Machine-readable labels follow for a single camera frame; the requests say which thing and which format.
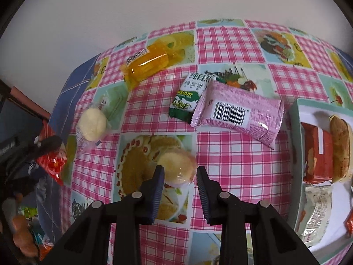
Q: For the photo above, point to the person's left hand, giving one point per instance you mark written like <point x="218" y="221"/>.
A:
<point x="20" y="229"/>

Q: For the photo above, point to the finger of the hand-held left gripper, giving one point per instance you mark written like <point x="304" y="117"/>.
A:
<point x="35" y="176"/>
<point x="48" y="143"/>

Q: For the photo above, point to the beige cake packet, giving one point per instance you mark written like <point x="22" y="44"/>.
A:
<point x="342" y="149"/>

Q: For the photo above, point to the green and white biscuit packet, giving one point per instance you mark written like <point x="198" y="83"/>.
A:
<point x="184" y="99"/>

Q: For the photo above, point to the pink snack packet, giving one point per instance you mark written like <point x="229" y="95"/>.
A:
<point x="242" y="113"/>

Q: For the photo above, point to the red candy packet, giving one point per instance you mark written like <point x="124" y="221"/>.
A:
<point x="53" y="162"/>

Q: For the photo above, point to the orange translucent snack packet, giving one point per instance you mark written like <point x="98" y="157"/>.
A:
<point x="146" y="65"/>

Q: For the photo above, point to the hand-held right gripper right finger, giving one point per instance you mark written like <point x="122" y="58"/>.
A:
<point x="204" y="196"/>

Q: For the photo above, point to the white bun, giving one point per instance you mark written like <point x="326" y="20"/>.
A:
<point x="92" y="124"/>

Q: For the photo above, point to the reddish wooden board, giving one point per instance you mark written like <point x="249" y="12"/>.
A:
<point x="30" y="102"/>

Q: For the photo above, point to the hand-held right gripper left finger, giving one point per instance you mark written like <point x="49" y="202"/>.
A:
<point x="155" y="196"/>

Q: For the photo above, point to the white tray with green rim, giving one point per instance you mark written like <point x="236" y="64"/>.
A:
<point x="340" y="198"/>

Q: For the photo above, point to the dark cabinet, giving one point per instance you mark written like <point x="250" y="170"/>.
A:
<point x="11" y="121"/>

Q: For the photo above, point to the red packet with white stripe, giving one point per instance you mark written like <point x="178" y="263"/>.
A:
<point x="314" y="154"/>

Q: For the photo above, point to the white grey snack packet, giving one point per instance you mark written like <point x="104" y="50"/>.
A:
<point x="317" y="212"/>

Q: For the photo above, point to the pile of colourful packets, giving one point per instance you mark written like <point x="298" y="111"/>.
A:
<point x="41" y="243"/>

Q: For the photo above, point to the red lattice pattern packet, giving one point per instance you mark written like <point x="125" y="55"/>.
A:
<point x="349" y="222"/>

